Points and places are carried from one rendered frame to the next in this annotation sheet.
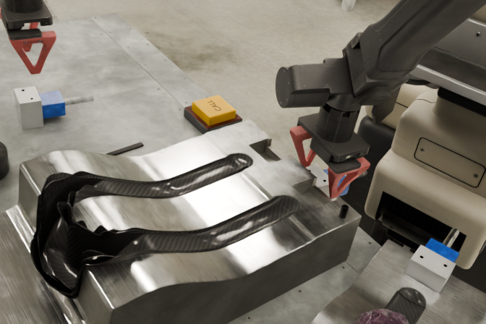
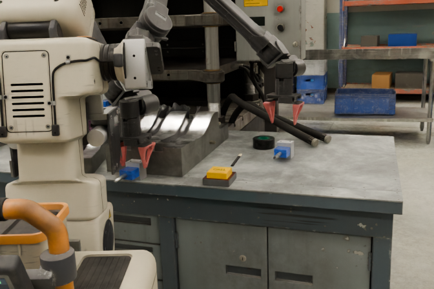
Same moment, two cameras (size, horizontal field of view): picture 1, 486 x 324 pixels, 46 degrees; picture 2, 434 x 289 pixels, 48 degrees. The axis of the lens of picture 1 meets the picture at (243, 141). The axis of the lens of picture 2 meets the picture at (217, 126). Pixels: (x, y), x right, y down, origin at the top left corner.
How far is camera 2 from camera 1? 2.16 m
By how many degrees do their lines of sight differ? 124
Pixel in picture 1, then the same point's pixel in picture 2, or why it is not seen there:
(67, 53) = (344, 174)
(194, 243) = (155, 130)
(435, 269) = not seen: hidden behind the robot
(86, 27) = (380, 186)
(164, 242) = (160, 122)
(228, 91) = not seen: outside the picture
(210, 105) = (221, 169)
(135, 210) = (175, 119)
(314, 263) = not seen: hidden behind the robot
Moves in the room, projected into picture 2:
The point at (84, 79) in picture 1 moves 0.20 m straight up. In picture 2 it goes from (308, 171) to (308, 106)
